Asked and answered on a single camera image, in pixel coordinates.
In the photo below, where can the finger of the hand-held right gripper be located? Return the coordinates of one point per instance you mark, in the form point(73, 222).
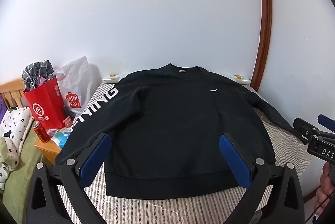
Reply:
point(302, 125)
point(325, 121)

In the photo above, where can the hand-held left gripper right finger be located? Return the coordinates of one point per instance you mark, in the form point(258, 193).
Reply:
point(235, 161)

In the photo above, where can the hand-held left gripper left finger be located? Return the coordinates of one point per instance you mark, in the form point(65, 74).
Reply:
point(95, 158)

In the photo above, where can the black sweatshirt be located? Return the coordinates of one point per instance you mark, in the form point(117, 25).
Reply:
point(167, 121)

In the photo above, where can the person's right hand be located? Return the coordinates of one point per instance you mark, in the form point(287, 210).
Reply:
point(324, 197)

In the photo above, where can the small blue box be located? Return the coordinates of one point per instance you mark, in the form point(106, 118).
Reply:
point(64, 139)

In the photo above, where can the pink bottle cap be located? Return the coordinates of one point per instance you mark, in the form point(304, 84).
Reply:
point(68, 121)

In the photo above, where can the wooden nightstand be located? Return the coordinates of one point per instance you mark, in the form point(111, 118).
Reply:
point(48, 150)

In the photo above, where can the red drink can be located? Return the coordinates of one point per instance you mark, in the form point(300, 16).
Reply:
point(41, 132)

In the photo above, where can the red paper bag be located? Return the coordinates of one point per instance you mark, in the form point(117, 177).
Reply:
point(44, 106)

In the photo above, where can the green blanket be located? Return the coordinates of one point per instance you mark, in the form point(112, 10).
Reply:
point(21, 187)

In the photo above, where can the striped quilted mat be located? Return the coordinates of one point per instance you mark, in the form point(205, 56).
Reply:
point(157, 211)

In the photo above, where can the white plastic bag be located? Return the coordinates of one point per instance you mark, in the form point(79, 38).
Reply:
point(78, 77)

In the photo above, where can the white floral cloth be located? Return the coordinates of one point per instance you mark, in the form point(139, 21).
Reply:
point(13, 121)

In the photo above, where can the grey checked cloth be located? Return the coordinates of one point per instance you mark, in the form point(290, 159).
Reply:
point(36, 72)

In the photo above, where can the purple cloth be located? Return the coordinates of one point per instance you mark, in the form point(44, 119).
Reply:
point(2, 108)

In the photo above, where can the wooden headboard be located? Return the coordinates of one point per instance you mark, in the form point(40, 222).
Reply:
point(11, 90)

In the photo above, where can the wooden door frame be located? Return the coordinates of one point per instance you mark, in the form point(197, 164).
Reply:
point(265, 30)

